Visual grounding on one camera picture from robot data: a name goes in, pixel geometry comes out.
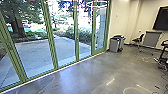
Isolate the green framed glass door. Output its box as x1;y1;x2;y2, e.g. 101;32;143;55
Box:
90;0;113;56

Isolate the dark indoor trash bin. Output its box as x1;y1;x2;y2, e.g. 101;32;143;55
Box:
113;34;127;52

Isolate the large outdoor tree trunk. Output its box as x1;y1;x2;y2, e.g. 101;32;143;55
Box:
8;0;28;38

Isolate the black wheeled cart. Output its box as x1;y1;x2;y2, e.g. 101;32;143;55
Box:
154;39;168;72

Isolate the green framed glass wall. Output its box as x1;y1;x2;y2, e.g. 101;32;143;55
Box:
0;0;113;93

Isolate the black wall monitor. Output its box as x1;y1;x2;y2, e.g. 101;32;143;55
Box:
152;5;168;32

